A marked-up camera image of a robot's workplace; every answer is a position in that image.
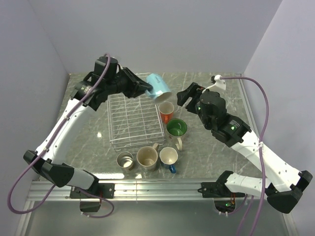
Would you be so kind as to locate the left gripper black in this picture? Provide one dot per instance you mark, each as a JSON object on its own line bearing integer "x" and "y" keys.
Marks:
{"x": 137, "y": 86}

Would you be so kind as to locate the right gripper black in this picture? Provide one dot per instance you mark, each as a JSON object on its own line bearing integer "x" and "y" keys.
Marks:
{"x": 182, "y": 96}

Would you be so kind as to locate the orange mug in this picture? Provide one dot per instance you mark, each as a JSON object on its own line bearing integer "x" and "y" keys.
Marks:
{"x": 166, "y": 110}

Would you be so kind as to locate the light blue mug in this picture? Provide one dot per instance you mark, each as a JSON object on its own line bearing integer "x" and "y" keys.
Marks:
{"x": 160, "y": 91}

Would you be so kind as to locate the green interior floral mug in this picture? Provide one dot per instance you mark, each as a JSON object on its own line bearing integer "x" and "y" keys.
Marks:
{"x": 176, "y": 130}

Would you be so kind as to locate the beige patterned mug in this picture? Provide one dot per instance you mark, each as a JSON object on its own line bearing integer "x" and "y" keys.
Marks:
{"x": 147, "y": 157}

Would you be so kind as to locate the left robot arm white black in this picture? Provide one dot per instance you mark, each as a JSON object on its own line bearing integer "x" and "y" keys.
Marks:
{"x": 48, "y": 160}

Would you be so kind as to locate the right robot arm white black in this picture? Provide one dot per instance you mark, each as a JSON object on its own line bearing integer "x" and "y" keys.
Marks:
{"x": 284, "y": 184}

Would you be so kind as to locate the dark blue faceted mug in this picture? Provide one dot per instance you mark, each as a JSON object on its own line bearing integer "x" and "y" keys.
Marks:
{"x": 168, "y": 158}

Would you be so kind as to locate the stainless steel cup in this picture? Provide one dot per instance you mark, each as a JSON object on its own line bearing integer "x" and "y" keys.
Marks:
{"x": 125, "y": 161}

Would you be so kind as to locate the white wire dish rack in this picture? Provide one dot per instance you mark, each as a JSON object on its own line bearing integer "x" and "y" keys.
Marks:
{"x": 133, "y": 122}

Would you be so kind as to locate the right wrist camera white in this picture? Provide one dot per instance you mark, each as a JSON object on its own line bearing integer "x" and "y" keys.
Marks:
{"x": 218, "y": 84}

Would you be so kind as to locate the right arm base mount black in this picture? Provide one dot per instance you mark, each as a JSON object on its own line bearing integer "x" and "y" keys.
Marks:
{"x": 224, "y": 199}

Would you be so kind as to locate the aluminium mounting rail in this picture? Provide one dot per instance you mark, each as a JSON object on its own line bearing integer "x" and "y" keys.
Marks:
{"x": 136, "y": 190}

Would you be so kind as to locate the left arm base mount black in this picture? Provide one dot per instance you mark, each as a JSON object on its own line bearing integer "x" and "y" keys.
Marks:
{"x": 98, "y": 191}

